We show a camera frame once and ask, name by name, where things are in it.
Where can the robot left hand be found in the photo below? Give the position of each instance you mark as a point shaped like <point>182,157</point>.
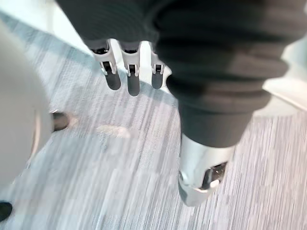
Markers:
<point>206,60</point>

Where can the white cushion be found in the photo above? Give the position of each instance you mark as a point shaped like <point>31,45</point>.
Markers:
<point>287,88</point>

